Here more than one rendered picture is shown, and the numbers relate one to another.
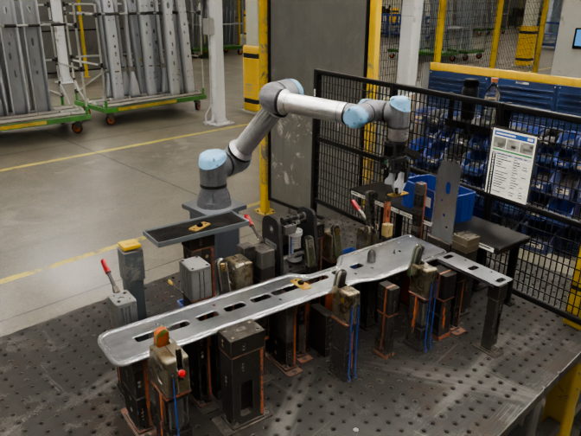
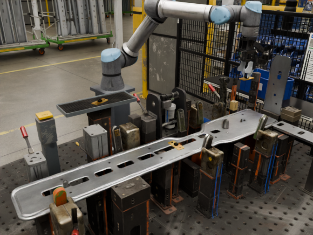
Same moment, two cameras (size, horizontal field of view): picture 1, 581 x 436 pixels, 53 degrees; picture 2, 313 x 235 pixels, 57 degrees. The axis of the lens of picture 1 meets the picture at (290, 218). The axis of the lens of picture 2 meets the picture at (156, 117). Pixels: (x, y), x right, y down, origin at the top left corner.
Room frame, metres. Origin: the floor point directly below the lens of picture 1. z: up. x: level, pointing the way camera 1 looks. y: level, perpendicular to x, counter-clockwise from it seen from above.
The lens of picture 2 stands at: (0.65, 0.05, 1.68)
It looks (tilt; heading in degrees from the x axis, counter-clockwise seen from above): 25 degrees down; 0
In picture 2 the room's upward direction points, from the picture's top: 1 degrees clockwise
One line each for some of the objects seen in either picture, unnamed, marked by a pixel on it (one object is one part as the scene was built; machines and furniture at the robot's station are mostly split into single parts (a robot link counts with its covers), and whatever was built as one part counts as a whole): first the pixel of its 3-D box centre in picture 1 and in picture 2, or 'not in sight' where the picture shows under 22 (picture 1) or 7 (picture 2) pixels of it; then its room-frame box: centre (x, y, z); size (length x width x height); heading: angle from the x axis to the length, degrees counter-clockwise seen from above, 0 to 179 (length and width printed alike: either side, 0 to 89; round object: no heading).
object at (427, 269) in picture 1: (419, 307); (261, 161); (1.90, -0.49, 0.87); 0.12 x 0.09 x 0.35; 36
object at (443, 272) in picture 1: (438, 302); (273, 157); (1.99, -0.59, 0.84); 0.11 x 0.10 x 0.28; 36
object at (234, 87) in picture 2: (384, 245); (230, 116); (2.29, -0.41, 0.95); 0.03 x 0.01 x 0.50; 126
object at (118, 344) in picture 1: (297, 287); (173, 148); (1.81, -0.03, 1.00); 1.38 x 0.22 x 0.02; 126
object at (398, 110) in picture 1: (399, 112); (251, 14); (2.08, -0.39, 1.57); 0.09 x 0.08 x 0.11; 58
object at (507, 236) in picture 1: (430, 213); (259, 94); (2.52, -0.65, 1.02); 0.90 x 0.22 x 0.03; 36
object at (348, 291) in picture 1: (344, 332); (209, 182); (1.72, -0.19, 0.87); 0.12 x 0.09 x 0.35; 36
